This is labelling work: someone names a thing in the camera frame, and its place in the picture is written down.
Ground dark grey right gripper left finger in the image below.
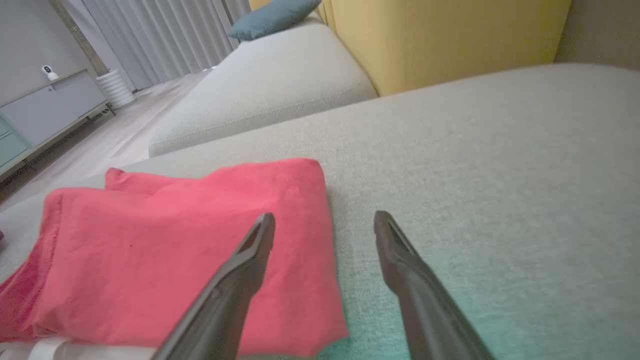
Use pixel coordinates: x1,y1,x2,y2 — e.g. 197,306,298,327
151,212,277,360

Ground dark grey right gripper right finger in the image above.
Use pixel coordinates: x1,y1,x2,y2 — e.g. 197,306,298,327
373,210,496,360

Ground red white basketball jersey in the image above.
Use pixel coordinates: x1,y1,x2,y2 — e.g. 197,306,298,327
0,157,349,360

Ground grey fabric sofa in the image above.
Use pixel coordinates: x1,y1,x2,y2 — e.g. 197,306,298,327
0,62,640,360

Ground grey sofa seat cushion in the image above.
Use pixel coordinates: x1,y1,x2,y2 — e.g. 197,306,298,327
148,12,378,158

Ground white ribbed cylinder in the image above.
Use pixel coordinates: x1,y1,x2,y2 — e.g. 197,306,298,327
96,69,137,109

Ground grey low cabinet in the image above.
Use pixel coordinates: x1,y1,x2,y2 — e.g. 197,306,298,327
0,68,112,181

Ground yellow sofa backrest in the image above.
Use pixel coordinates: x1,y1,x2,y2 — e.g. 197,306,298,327
248,0,572,97

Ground grey pleated curtain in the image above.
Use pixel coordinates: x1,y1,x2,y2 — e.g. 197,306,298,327
62,0,251,91

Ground blue throw pillow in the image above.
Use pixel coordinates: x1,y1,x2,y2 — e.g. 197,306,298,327
227,0,322,42

